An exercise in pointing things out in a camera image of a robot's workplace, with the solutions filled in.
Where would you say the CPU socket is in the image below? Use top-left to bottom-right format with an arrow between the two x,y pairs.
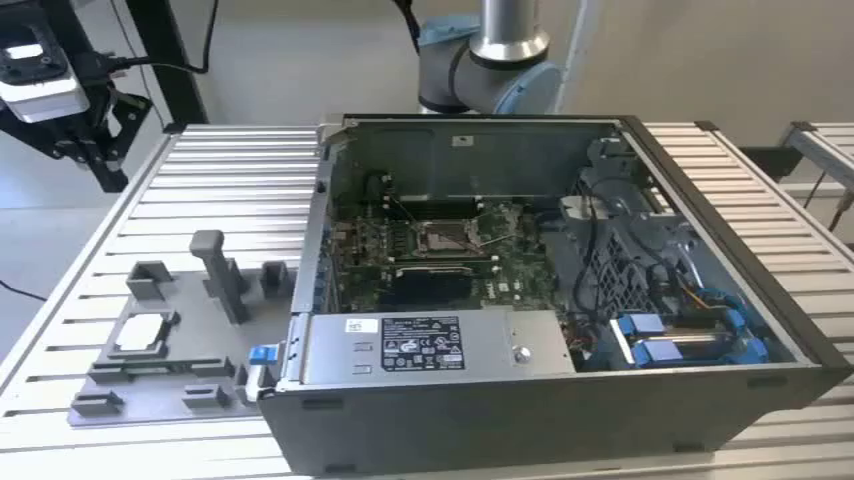
413,220 -> 480,257

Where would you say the RAM slot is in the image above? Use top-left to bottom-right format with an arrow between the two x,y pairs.
393,266 -> 472,277

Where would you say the green motherboard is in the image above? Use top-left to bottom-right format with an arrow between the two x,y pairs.
323,197 -> 581,314

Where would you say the thin black floor cable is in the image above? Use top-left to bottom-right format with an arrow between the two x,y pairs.
0,279 -> 45,302

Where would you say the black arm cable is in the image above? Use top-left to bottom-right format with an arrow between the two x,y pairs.
392,0 -> 423,52

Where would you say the small blue carrier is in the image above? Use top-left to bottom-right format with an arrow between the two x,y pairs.
244,342 -> 276,369

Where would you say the silver metal bracket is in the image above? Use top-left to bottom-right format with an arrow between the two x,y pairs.
557,195 -> 609,221

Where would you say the black disk cage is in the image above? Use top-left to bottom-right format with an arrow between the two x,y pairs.
572,234 -> 675,346

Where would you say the black box object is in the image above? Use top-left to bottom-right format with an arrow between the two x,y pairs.
736,144 -> 802,182

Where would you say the open black PC case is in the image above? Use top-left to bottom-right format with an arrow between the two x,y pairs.
256,112 -> 854,474

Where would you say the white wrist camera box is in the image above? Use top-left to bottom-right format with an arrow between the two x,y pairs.
0,74 -> 92,125

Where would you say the grey parts rack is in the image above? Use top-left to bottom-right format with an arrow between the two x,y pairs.
65,228 -> 299,429

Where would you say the black frame post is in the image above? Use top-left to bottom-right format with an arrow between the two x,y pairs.
125,0 -> 209,132

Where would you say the black camera cable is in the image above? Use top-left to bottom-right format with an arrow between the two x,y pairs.
98,0 -> 221,76

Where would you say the metal slat side table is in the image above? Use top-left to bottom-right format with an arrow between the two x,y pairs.
776,119 -> 854,241

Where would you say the hard disk in blue carrier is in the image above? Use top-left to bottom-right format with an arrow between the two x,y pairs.
619,308 -> 748,336
629,334 -> 768,370

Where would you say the silver power supply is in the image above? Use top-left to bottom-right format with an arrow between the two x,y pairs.
299,309 -> 579,386

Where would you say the black wrist mount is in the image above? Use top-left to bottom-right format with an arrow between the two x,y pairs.
0,22 -> 72,89

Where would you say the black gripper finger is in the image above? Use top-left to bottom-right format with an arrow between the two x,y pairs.
0,112 -> 92,164
89,92 -> 153,194

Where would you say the silver CPU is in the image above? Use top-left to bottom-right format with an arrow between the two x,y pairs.
113,315 -> 166,352

